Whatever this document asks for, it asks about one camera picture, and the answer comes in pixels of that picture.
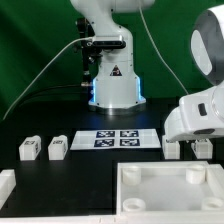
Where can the white left obstacle bracket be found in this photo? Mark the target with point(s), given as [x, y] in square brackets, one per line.
[7, 184]

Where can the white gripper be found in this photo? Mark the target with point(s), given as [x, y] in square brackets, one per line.
[198, 116]

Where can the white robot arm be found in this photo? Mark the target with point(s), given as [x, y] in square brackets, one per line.
[117, 87]

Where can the white marker base plate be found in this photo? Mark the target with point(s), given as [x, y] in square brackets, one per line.
[116, 139]

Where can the white square tabletop tray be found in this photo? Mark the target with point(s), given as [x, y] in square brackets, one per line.
[170, 188]

